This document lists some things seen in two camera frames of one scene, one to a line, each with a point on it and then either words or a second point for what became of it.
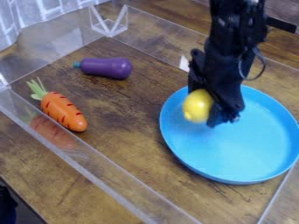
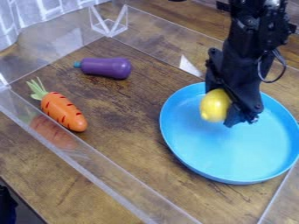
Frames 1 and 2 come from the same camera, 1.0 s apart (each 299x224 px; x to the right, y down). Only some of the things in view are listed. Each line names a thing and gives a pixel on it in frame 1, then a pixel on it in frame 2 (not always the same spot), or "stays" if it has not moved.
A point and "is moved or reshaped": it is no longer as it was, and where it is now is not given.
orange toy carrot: (59, 106) stays
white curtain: (22, 12) stays
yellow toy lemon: (198, 105) is moved or reshaped
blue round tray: (248, 150) stays
